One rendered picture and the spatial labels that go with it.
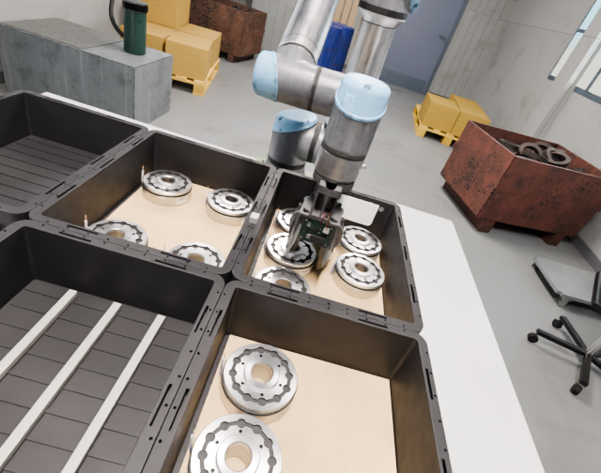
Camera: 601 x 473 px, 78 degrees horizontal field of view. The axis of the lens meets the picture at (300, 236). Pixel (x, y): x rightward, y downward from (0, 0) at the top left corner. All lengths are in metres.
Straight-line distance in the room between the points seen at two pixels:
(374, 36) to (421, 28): 7.12
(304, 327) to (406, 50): 7.69
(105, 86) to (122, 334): 2.72
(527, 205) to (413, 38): 5.27
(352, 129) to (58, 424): 0.52
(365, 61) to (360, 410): 0.76
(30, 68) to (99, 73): 0.53
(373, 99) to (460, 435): 0.62
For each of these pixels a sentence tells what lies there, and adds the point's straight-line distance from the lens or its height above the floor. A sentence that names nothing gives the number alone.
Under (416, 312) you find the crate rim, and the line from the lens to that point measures 0.62.
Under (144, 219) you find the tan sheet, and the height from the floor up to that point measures 0.83.
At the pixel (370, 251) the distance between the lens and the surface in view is 0.82.
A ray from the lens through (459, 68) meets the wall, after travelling 8.36.
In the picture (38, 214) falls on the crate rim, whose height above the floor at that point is 0.93.
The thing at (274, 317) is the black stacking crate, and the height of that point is 0.89.
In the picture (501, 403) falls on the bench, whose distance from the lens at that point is 0.95.
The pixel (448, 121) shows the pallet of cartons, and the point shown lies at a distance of 5.31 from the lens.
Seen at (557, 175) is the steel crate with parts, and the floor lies 0.60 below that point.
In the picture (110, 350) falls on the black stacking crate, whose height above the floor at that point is 0.83.
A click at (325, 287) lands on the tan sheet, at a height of 0.83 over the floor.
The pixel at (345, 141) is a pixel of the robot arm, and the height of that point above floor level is 1.12.
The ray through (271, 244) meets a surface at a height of 0.86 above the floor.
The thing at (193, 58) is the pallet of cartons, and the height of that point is 0.34.
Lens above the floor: 1.30
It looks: 34 degrees down
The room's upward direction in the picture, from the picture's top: 18 degrees clockwise
